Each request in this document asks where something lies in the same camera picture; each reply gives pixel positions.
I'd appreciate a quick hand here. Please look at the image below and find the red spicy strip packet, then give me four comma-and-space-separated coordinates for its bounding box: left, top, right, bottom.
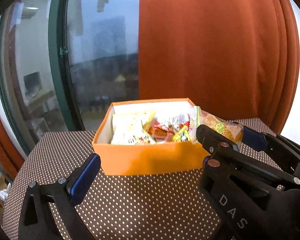
148, 121, 178, 143

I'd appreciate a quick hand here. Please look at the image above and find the orange left curtain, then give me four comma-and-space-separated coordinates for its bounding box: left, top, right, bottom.
0, 120, 25, 179

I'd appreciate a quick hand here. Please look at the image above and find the orange cardboard box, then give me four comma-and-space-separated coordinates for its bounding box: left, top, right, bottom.
92, 98, 209, 176

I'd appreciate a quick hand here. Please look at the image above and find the green window frame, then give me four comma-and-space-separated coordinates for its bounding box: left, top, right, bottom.
0, 0, 84, 155

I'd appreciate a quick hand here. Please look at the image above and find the orange curtain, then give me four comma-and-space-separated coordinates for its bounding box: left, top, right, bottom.
139, 0, 300, 133
0, 120, 25, 179

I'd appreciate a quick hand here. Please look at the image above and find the clear yellow snack packet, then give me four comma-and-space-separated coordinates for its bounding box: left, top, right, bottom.
189, 106, 243, 146

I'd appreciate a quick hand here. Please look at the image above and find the brown polka dot tablecloth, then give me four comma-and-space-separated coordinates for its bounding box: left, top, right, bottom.
1, 131, 221, 239

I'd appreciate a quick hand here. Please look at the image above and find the yellow nut snack bag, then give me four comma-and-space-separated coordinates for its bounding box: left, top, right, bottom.
111, 111, 156, 146

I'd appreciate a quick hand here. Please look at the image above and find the silver foil snack packet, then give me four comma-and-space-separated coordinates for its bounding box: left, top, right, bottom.
155, 113, 190, 131

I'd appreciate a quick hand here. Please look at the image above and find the burger gummy candy packet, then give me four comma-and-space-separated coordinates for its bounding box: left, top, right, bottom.
172, 125, 192, 142

